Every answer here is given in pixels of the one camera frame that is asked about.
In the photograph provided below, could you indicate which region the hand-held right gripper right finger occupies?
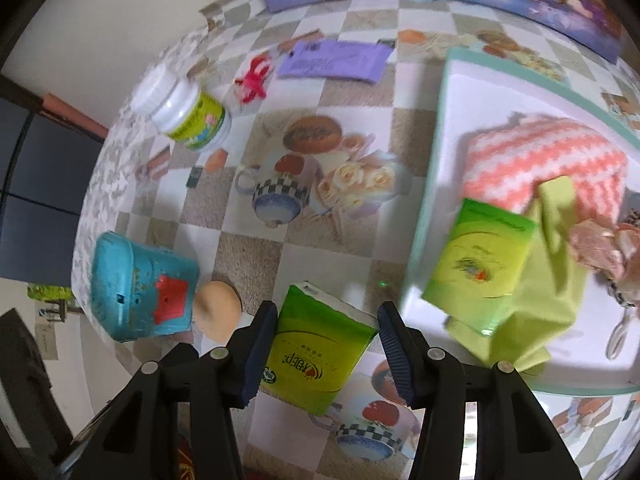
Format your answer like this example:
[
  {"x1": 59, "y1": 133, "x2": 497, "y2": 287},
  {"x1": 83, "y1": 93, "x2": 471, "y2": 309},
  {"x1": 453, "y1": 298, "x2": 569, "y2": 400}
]
[{"x1": 377, "y1": 301, "x2": 583, "y2": 480}]

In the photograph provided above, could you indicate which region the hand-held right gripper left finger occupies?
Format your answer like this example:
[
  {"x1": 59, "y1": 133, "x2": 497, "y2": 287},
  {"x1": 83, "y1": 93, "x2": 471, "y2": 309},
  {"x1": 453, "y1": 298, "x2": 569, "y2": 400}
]
[{"x1": 75, "y1": 301, "x2": 279, "y2": 480}]

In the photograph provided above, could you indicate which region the green tissue pack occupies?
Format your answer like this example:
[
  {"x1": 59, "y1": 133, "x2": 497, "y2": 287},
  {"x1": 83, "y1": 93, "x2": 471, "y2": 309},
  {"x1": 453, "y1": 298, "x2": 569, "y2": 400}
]
[
  {"x1": 260, "y1": 282, "x2": 380, "y2": 417},
  {"x1": 422, "y1": 198, "x2": 537, "y2": 313}
]

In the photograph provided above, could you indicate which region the green cloth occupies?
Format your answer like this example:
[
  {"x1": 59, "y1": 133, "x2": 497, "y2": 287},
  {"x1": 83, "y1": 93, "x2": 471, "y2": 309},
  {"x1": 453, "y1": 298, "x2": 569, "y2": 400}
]
[{"x1": 445, "y1": 176, "x2": 588, "y2": 373}]

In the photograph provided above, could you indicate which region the leopard print scrunchie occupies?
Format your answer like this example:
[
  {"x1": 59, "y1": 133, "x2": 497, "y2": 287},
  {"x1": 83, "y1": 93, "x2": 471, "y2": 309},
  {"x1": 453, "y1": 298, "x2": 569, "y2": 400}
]
[{"x1": 607, "y1": 207, "x2": 640, "y2": 311}]

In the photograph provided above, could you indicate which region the pink white zigzag towel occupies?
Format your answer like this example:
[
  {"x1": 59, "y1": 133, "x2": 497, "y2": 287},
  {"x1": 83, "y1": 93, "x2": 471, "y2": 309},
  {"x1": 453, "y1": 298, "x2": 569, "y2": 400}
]
[{"x1": 460, "y1": 114, "x2": 630, "y2": 221}]

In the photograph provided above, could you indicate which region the white tray teal rim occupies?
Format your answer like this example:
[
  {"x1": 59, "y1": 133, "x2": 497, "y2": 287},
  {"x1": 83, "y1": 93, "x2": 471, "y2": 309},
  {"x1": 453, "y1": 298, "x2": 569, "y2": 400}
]
[{"x1": 400, "y1": 46, "x2": 640, "y2": 396}]

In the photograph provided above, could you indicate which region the beige round sponge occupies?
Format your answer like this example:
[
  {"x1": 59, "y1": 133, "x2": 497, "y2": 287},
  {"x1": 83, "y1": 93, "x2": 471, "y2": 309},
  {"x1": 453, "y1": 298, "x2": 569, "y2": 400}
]
[{"x1": 194, "y1": 281, "x2": 243, "y2": 343}]

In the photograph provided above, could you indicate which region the red patterned cloth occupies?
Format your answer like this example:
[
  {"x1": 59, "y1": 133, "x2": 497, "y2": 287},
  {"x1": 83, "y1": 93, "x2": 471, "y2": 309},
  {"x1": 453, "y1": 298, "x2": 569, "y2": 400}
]
[{"x1": 170, "y1": 435, "x2": 202, "y2": 480}]

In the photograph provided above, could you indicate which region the teal plastic box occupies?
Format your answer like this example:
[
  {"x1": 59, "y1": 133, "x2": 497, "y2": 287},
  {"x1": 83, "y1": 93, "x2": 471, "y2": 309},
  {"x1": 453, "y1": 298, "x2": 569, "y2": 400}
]
[{"x1": 90, "y1": 231, "x2": 201, "y2": 343}]

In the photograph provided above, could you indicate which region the green package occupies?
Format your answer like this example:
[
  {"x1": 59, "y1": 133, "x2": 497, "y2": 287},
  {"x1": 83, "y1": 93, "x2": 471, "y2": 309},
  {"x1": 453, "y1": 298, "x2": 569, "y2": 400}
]
[{"x1": 27, "y1": 282, "x2": 76, "y2": 304}]

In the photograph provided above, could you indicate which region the grey floral cloth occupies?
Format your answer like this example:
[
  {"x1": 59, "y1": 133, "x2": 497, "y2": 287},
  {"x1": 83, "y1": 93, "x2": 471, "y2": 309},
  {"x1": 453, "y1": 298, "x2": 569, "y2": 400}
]
[{"x1": 70, "y1": 25, "x2": 211, "y2": 321}]

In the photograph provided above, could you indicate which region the black furniture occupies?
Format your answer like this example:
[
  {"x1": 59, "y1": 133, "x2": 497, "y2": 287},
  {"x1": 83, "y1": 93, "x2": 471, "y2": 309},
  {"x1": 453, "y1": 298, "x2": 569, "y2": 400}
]
[{"x1": 0, "y1": 307, "x2": 76, "y2": 466}]

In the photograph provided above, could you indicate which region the white bottle green label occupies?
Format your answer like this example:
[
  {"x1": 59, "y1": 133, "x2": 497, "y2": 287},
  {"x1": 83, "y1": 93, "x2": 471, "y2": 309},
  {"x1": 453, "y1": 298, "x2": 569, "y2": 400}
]
[{"x1": 131, "y1": 67, "x2": 233, "y2": 152}]

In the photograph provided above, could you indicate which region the dark cabinet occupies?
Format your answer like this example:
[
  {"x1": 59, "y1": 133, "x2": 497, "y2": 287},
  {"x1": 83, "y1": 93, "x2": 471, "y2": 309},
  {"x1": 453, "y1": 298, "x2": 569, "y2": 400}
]
[{"x1": 0, "y1": 75, "x2": 108, "y2": 281}]

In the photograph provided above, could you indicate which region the purple packet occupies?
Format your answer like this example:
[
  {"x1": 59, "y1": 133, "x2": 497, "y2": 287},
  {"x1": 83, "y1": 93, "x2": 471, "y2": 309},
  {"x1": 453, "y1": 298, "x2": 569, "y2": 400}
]
[{"x1": 276, "y1": 40, "x2": 393, "y2": 86}]

